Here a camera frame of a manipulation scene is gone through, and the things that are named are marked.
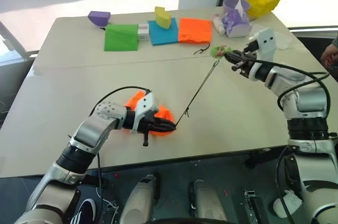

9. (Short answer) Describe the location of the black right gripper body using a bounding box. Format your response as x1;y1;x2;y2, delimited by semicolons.
231;40;258;78

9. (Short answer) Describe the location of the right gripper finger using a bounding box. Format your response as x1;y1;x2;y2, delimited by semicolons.
224;51;248;59
227;56;249;64

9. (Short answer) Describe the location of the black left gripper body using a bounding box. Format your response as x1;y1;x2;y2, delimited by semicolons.
141;115;162;147

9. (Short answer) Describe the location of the green plush ring keychain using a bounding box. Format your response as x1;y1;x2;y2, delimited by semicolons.
210;44;233;68

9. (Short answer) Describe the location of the thin black string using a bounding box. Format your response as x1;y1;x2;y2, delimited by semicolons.
173;60;220;129

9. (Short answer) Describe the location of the bystander bare hand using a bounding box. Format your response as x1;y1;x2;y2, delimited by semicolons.
320;44;338;73

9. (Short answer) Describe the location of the purple white paper container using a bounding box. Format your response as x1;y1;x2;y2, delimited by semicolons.
221;0;253;39

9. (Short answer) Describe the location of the white pink bottle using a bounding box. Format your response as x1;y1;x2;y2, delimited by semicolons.
211;13;227;35

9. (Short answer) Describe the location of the white crumpled plastic wrap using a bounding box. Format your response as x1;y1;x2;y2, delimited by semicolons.
274;32;293;51

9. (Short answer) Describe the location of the yellow plastic bin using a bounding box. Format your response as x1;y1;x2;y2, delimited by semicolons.
243;0;285;20

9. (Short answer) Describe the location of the beige rounded robot leg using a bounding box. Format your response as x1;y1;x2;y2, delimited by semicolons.
188;180;228;221
119;174;161;224

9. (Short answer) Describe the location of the yellow-green wedge block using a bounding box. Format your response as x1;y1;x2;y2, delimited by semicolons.
154;6;173;30

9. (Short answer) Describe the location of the small white printed box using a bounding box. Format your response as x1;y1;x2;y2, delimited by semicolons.
137;23;150;42

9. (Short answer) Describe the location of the purple wedge container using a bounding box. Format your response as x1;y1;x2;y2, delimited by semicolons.
87;10;112;27

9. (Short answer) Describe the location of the white rounded object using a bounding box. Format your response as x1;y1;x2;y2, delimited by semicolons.
272;190;303;220

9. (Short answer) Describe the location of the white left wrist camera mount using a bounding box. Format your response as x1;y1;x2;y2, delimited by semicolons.
132;92;161;132

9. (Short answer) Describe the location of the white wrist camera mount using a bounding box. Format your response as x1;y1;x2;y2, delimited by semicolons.
132;92;161;132
249;27;277;81

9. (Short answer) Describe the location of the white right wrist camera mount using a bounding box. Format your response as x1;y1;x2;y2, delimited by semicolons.
249;27;277;81

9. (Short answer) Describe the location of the loose black cord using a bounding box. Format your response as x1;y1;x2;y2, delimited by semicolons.
193;44;211;56

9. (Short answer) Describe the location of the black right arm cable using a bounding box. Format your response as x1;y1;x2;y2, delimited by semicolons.
253;59;332;111

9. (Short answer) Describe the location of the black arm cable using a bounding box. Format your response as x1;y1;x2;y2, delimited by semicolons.
253;59;332;111
88;85;153;117

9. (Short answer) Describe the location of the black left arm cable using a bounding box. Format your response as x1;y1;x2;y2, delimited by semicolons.
88;85;153;117

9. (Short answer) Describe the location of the black table bracket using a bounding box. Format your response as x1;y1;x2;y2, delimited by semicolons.
244;148;273;170

